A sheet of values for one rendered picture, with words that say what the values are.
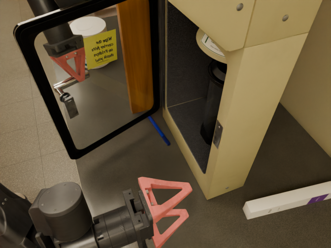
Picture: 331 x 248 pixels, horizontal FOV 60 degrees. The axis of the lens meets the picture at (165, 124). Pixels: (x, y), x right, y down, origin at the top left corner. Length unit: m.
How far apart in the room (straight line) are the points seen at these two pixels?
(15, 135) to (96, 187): 1.60
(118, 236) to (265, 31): 0.36
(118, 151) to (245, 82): 0.51
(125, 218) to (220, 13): 0.31
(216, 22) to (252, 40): 0.07
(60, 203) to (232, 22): 0.32
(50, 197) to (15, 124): 2.03
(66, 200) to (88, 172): 0.44
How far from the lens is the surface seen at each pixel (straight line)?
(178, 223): 0.53
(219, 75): 0.63
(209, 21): 0.36
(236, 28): 0.39
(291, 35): 0.47
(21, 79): 2.81
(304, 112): 1.04
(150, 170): 0.83
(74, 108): 0.67
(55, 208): 0.41
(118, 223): 0.45
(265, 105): 0.56
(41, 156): 2.16
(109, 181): 0.82
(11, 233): 0.46
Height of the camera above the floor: 1.64
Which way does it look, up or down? 50 degrees down
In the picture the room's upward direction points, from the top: straight up
